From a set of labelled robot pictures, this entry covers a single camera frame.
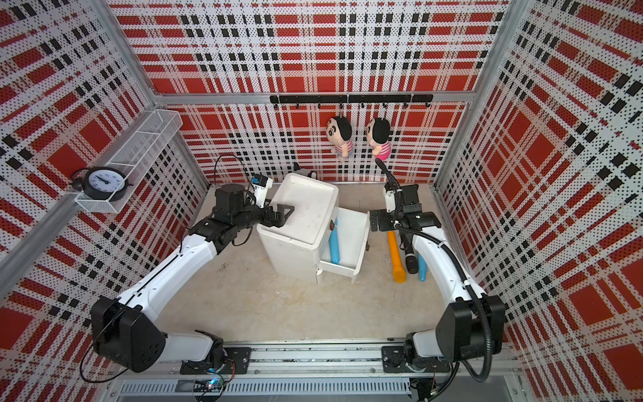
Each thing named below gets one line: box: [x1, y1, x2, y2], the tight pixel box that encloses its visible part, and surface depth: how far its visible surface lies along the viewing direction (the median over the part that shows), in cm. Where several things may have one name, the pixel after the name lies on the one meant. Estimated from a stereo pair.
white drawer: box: [316, 206, 371, 284], surface depth 92 cm
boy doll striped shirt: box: [325, 115, 355, 159], surface depth 95 cm
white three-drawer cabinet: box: [256, 172, 340, 284], surface depth 82 cm
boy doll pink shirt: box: [365, 117, 391, 161], surface depth 96 cm
